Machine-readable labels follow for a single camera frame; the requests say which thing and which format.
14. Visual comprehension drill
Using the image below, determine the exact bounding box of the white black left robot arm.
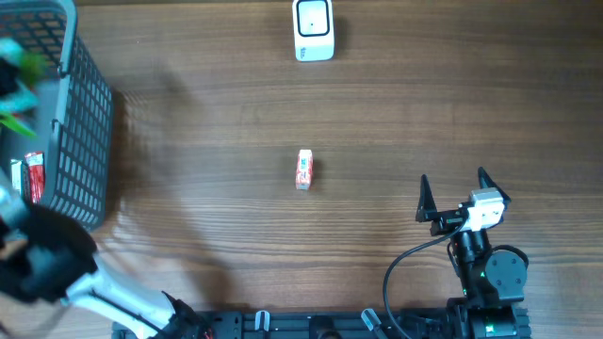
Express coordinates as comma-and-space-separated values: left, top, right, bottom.
1, 78, 212, 338

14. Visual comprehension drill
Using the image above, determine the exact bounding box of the green white gum box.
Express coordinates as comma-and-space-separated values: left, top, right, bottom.
10, 159, 24, 196

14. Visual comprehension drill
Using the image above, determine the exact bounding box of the green snack bag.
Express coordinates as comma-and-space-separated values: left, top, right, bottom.
1, 52, 45, 137

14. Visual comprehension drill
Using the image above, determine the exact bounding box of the dark grey mesh basket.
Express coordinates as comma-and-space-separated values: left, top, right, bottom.
1, 0, 114, 232

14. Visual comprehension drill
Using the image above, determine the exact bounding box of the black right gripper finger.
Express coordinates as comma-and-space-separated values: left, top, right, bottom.
478, 167, 511, 203
417, 174, 437, 213

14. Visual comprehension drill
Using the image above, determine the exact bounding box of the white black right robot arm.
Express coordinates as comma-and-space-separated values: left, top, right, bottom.
416, 168, 531, 338

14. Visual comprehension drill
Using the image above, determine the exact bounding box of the white barcode scanner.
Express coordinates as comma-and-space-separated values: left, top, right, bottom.
291, 0, 335, 62

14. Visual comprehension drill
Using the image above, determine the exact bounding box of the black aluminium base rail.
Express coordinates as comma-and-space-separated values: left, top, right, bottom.
111, 306, 532, 339

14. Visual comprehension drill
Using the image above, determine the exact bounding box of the red snack stick packet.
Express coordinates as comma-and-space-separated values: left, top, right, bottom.
24, 152, 45, 203

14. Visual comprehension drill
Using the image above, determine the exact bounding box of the teal tissue packet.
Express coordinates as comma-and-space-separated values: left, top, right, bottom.
1, 38, 38, 114

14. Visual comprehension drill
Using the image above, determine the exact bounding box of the small orange candy box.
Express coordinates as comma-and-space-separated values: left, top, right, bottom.
295, 149, 314, 190

